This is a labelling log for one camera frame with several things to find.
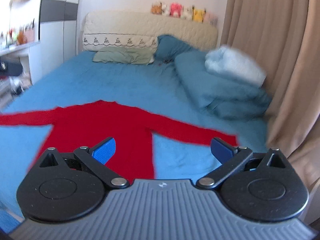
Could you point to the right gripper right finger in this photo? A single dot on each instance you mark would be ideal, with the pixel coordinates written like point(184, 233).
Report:
point(258, 186)

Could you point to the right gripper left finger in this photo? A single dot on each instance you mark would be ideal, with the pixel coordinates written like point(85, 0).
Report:
point(61, 187)

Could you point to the red long-sleeve shirt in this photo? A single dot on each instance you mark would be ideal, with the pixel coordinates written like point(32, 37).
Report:
point(131, 127)

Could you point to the teal folded duvet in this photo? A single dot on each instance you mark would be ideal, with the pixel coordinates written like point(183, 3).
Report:
point(221, 96)

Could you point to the light blue blanket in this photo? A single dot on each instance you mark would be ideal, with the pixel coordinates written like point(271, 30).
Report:
point(235, 64)

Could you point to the green pillow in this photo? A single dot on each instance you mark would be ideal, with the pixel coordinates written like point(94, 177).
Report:
point(124, 55)

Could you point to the orange toy on shelf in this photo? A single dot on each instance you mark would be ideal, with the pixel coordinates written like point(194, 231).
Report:
point(21, 38)

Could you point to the beige curtain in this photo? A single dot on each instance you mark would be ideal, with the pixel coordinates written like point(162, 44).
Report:
point(283, 37)

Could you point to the cream quilted headboard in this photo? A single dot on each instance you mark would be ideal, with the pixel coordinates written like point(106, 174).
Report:
point(109, 28)

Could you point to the dark teal pillow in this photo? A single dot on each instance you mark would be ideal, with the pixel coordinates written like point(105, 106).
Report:
point(170, 47)

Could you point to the pale pink plush toy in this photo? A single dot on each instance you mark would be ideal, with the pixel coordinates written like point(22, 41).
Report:
point(210, 18)

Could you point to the white wardrobe with grey band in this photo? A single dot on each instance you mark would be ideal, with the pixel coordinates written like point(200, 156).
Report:
point(57, 32)

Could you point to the yellow plush toy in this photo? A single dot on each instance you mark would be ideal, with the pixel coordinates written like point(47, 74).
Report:
point(198, 14)

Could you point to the white cat plush toy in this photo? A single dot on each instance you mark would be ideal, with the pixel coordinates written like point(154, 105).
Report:
point(187, 13)

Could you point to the white shelf unit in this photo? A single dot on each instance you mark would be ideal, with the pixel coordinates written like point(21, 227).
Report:
point(13, 17)

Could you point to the brown plush toy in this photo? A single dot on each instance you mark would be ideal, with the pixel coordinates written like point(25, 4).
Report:
point(156, 8)

